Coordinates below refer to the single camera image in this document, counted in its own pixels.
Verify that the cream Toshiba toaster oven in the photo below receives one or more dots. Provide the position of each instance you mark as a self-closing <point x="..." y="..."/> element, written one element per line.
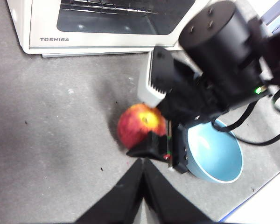
<point x="23" y="25"/>

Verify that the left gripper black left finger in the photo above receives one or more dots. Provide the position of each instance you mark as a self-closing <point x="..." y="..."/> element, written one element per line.
<point x="121" y="198"/>

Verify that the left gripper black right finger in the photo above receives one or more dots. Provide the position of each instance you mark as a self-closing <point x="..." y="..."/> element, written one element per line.
<point x="172" y="203"/>

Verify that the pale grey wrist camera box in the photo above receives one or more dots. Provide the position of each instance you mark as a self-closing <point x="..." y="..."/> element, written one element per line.
<point x="145" y="88"/>

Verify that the blue ribbed bowl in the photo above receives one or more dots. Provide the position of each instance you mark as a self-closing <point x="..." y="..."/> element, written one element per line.
<point x="217" y="154"/>

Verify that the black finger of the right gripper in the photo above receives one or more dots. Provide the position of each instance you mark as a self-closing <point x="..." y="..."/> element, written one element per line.
<point x="154" y="147"/>

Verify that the red apple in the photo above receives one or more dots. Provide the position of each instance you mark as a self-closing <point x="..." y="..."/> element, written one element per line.
<point x="133" y="128"/>

